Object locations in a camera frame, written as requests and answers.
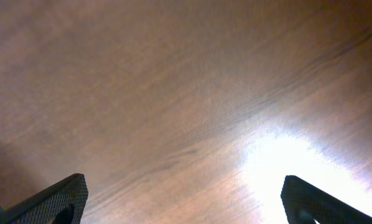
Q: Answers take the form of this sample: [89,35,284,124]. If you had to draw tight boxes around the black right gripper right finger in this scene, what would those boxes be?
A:
[281,175,372,224]

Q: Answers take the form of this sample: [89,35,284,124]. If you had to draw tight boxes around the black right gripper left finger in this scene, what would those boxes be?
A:
[0,173,88,224]

